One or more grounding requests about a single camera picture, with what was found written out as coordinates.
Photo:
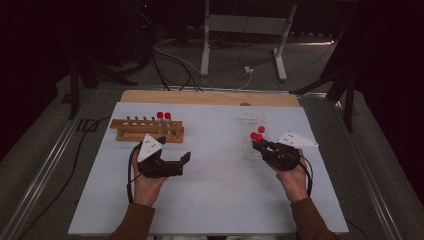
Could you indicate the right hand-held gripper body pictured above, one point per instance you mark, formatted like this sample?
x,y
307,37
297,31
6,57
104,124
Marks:
x,y
283,156

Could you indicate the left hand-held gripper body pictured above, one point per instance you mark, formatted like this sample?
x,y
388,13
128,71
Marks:
x,y
150,148

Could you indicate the clear plastic tube rack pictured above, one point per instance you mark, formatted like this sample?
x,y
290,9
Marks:
x,y
248,126

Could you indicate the wooden test tube rack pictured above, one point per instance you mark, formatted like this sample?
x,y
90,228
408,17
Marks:
x,y
133,131

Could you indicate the person's right hand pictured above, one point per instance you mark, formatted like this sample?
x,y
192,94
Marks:
x,y
293,185

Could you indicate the person's left hand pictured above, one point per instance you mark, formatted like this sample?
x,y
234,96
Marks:
x,y
148,190

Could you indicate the white table mat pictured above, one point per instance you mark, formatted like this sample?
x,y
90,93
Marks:
x,y
213,196

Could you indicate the white plug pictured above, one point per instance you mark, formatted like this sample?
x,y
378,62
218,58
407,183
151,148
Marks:
x,y
249,69

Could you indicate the black stand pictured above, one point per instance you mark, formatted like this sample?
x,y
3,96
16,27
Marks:
x,y
74,90
348,100

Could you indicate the aluminium rail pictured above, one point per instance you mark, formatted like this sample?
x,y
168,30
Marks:
x,y
43,173
366,173

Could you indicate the grey metal stand frame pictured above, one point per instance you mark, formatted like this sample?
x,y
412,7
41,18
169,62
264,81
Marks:
x,y
246,25

